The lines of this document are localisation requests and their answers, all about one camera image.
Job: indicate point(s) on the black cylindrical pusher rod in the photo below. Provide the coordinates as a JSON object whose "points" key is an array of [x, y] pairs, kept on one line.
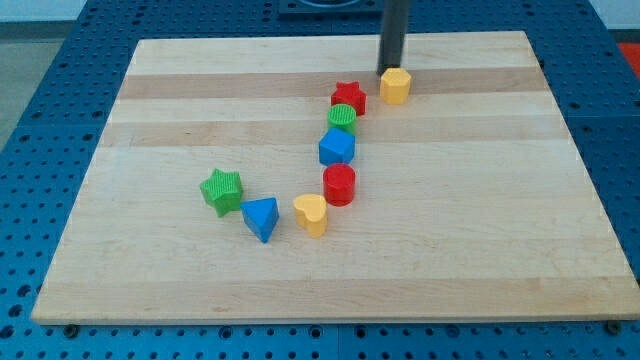
{"points": [[394, 26]]}

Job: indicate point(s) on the yellow hexagon block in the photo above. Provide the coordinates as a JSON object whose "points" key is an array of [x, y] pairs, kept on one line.
{"points": [[395, 85]]}

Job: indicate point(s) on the light wooden board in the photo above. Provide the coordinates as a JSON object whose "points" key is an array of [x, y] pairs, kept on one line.
{"points": [[472, 202]]}

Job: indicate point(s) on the red star block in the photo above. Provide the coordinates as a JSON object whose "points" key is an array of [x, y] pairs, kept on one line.
{"points": [[350, 93]]}

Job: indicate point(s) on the green cylinder block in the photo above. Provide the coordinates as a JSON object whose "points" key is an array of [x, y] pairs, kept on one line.
{"points": [[343, 117]]}

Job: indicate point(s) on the blue cube block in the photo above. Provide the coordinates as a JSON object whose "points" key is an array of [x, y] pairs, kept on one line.
{"points": [[336, 146]]}

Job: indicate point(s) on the red cylinder block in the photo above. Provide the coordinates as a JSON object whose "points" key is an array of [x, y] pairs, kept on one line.
{"points": [[339, 184]]}

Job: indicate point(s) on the yellow heart block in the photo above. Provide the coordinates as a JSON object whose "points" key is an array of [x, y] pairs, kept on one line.
{"points": [[311, 214]]}

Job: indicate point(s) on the blue triangle block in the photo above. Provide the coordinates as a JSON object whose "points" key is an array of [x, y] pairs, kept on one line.
{"points": [[261, 217]]}

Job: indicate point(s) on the green star block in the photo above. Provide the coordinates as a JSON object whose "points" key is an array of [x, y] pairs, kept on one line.
{"points": [[222, 191]]}

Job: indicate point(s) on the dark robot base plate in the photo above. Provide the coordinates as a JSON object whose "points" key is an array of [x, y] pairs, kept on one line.
{"points": [[296, 8]]}

